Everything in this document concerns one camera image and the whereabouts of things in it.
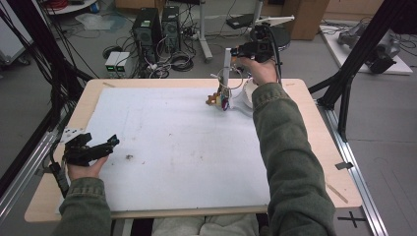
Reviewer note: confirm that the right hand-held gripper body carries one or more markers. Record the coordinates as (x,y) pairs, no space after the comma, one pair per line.
(260,47)

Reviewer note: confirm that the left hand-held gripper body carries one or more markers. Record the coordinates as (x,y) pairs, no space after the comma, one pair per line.
(80,152)

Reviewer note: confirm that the white key stand with post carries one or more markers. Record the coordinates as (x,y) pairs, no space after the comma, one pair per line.
(226,65)

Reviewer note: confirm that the person's left hand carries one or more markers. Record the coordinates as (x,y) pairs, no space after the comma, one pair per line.
(87,170)

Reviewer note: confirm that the person's right hand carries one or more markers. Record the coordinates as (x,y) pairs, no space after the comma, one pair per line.
(260,72)

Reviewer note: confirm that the black round stool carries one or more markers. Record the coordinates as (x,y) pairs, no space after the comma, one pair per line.
(284,37)

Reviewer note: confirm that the flat black device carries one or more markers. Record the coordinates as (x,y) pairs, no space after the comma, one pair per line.
(241,21)

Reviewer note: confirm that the white table leg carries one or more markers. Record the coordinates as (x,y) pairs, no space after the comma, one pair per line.
(204,32)

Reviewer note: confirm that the brown cardboard box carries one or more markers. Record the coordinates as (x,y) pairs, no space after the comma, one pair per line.
(308,18)

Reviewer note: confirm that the small black computer tower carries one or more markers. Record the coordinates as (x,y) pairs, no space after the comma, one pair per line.
(170,28)

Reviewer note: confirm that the white foam mat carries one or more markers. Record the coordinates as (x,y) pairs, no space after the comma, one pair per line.
(183,157)

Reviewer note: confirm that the white power supply unit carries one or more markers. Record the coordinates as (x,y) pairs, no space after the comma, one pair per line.
(123,63)
(112,62)

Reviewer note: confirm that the large black computer tower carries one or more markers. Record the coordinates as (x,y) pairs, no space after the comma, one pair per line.
(146,32)

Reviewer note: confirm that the white board with grey device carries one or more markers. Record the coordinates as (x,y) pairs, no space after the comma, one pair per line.
(367,46)

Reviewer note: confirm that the person's legs light trousers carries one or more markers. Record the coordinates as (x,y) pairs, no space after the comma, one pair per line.
(209,226)

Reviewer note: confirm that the round white table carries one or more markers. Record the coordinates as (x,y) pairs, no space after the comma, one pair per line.
(70,7)

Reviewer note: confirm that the thin wooden stick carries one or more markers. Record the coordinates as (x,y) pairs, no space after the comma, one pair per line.
(336,192)

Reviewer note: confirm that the aluminium rail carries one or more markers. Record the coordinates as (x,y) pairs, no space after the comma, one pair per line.
(23,177)
(357,183)

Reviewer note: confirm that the black metal frame strut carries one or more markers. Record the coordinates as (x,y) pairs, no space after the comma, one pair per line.
(357,49)
(49,59)

